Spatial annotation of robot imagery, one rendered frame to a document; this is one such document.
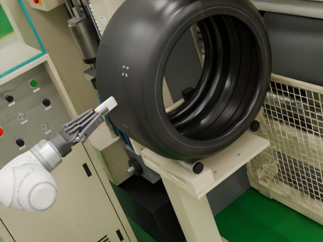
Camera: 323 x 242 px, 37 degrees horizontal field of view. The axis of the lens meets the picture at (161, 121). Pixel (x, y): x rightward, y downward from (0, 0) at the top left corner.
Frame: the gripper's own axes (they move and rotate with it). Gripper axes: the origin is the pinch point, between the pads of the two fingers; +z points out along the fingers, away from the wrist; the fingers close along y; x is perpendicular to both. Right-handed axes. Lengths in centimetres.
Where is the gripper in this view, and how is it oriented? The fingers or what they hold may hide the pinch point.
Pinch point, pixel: (105, 107)
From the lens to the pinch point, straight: 152.3
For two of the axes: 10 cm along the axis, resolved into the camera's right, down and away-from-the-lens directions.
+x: 4.1, 7.3, 5.5
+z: 7.2, -6.2, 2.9
